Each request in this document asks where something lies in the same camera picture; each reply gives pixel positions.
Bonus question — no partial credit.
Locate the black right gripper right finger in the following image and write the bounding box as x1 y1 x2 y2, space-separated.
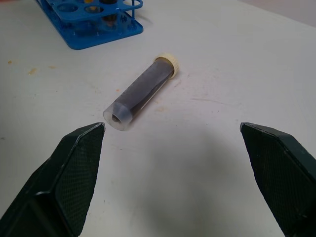
239 122 316 237

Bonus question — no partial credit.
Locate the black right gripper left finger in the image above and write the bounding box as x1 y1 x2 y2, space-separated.
0 121 106 237

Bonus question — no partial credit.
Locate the clear tube with cream cap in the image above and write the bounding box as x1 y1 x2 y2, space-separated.
102 52 180 131

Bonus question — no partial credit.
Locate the blue test tube rack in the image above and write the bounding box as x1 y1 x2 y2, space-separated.
35 0 144 50

